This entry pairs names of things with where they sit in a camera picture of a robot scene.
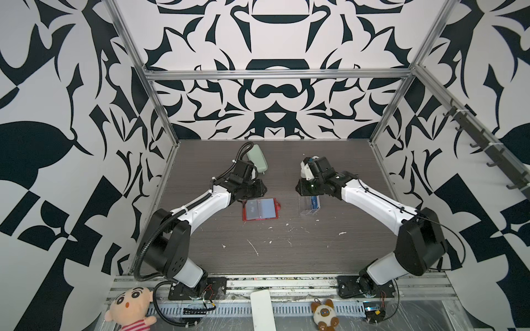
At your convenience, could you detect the blue vip card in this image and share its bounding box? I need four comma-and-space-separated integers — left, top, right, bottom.
311, 196, 320, 210

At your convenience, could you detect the red leather card holder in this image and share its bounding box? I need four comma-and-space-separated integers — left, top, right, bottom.
242, 198, 281, 221

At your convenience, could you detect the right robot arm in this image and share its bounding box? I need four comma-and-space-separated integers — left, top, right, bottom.
295, 157, 448, 286

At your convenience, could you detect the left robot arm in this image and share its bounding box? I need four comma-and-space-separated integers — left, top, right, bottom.
132, 160, 266, 289

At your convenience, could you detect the clear acrylic card stand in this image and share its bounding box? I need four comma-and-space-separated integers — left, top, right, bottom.
298, 196, 320, 217

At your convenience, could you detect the green glasses case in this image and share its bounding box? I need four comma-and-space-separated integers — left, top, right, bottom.
246, 144, 269, 174

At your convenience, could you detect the brown white plush toy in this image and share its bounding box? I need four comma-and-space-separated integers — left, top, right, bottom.
311, 299, 340, 331

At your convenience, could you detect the white rectangular box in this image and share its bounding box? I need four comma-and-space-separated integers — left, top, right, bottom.
251, 290, 276, 331

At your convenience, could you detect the small green circuit board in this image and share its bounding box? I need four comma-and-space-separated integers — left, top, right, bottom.
363, 302, 386, 324

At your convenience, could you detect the grey hook rack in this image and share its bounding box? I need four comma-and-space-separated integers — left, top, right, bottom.
442, 99, 529, 199

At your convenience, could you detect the cartoon boy plush doll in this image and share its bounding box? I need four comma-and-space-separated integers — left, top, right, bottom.
104, 287, 157, 331

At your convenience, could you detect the left black corrugated cable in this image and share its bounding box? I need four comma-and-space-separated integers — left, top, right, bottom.
132, 208, 200, 328

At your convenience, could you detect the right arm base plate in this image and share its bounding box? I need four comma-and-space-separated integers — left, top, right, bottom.
336, 275, 396, 299

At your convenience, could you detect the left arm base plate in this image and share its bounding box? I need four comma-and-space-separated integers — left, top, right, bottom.
168, 277, 227, 301

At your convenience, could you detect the white cable duct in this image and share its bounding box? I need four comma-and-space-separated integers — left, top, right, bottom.
160, 301, 366, 318

